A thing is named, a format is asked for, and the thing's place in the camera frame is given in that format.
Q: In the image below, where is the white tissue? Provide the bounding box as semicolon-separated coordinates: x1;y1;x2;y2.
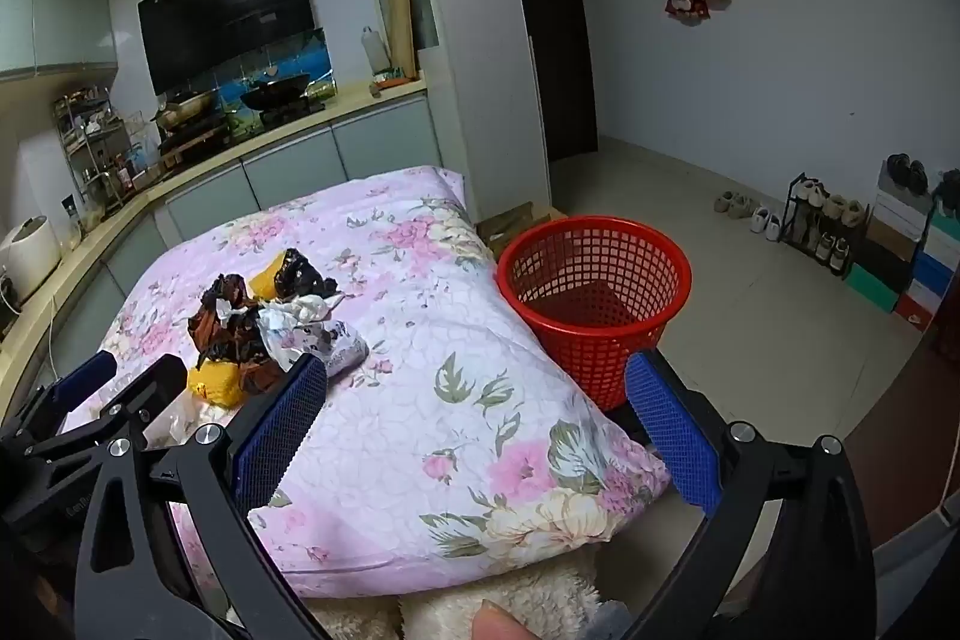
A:
259;295;347;342

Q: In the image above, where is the person's right hand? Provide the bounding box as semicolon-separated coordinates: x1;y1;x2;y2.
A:
471;599;538;640

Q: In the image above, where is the black gas stove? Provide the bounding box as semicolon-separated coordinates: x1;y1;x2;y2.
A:
159;98;327;161

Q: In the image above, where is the golden frying pan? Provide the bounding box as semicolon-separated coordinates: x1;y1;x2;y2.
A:
154;91;218;129

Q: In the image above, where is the black wrapper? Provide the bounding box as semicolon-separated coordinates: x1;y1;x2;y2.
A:
276;248;340;300

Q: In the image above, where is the pink floral quilt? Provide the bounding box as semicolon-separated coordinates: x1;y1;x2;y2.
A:
64;165;672;600

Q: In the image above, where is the group of shoes in rack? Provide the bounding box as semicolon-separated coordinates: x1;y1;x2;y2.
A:
784;179;869;271

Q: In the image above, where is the clear plastic bottle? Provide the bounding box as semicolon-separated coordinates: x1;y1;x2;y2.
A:
361;26;391;75

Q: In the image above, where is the cream plush blanket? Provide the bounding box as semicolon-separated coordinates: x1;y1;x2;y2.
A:
307;554;623;640

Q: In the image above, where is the stack of shoe boxes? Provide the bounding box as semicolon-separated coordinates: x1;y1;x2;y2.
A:
844;160;960;319

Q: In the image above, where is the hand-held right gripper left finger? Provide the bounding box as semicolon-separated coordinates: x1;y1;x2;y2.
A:
75;351;331;640

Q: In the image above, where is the white rice cooker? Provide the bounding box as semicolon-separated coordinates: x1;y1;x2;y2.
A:
0;218;62;304

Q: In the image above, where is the black wok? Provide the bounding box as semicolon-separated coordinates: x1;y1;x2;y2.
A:
240;72;312;110

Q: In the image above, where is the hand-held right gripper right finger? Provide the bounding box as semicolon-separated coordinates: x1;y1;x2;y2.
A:
622;349;878;640

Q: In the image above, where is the black shoe rack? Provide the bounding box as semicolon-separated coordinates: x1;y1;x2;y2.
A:
778;173;871;280

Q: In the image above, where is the metal spice rack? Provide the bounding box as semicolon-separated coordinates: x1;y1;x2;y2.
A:
52;89;162;214

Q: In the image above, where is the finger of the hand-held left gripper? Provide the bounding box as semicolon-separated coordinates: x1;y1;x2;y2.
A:
30;355;188;461
15;351;119;438

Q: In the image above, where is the cardboard box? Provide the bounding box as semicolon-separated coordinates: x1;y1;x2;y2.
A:
476;201;571;259

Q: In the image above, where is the pale green upper cabinet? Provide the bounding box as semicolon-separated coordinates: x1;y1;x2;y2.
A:
0;0;121;82

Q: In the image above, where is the red plastic mesh basket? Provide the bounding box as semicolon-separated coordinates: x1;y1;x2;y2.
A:
496;216;692;412

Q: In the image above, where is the wooden cutting board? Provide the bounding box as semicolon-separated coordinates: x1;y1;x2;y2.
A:
386;0;418;75

